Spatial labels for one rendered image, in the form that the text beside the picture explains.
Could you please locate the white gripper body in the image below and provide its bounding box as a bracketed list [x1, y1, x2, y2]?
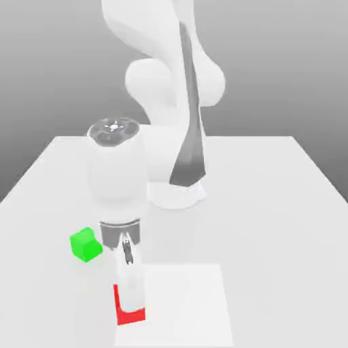
[113, 241, 145, 290]

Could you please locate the small red cube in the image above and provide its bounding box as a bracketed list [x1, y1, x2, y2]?
[113, 283, 147, 326]

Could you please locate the small green cube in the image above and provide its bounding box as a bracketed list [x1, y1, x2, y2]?
[69, 226, 104, 264]

